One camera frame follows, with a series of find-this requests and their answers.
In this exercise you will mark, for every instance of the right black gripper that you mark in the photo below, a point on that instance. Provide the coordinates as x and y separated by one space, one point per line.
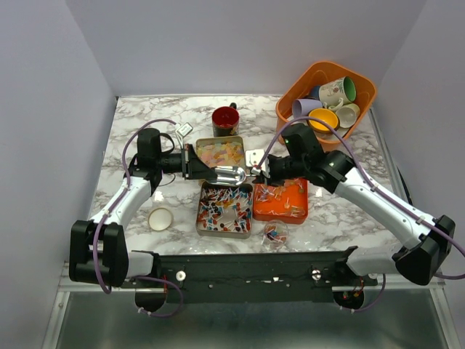
271 177

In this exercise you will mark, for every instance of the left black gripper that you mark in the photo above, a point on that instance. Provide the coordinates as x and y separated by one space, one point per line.
195 168

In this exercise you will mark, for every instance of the silver metal scoop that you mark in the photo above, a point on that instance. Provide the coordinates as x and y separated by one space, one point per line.
232 176

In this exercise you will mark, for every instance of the gold tin of lollipops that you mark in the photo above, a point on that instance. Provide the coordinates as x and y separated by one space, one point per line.
225 212

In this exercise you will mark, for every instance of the clear glass jar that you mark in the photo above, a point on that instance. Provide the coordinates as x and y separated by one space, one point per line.
274 235

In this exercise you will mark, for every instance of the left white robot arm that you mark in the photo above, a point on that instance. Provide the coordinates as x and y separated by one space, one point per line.
98 253

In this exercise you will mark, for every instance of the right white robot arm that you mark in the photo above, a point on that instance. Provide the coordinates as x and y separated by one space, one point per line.
423 240

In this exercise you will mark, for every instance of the gold tin of jelly candies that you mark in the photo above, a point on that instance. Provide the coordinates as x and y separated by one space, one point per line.
221 151

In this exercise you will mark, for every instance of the orange tray of candies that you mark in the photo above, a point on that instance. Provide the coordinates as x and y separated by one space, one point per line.
287 203

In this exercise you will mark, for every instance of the yellow and brown bowl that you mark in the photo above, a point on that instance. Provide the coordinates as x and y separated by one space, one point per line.
322 117

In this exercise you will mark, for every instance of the lavender cup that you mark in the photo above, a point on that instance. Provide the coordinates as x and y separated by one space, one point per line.
303 107

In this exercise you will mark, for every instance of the red and black mug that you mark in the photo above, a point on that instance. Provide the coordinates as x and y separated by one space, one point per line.
225 121

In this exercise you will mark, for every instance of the cream cup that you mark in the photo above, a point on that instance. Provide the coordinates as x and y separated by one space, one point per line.
348 115

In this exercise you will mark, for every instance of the blue cup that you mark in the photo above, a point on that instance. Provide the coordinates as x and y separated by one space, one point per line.
314 93

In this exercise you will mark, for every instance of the floral white mug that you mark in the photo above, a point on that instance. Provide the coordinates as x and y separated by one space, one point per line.
337 93

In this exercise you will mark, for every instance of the orange plastic bin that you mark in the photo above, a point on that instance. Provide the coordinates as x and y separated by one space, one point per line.
321 73

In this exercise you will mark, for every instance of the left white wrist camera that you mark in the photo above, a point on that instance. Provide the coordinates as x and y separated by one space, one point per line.
183 130

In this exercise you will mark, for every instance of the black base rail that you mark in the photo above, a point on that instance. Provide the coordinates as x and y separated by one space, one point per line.
263 277

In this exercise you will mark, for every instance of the aluminium frame rail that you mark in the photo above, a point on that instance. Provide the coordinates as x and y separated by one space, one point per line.
84 317

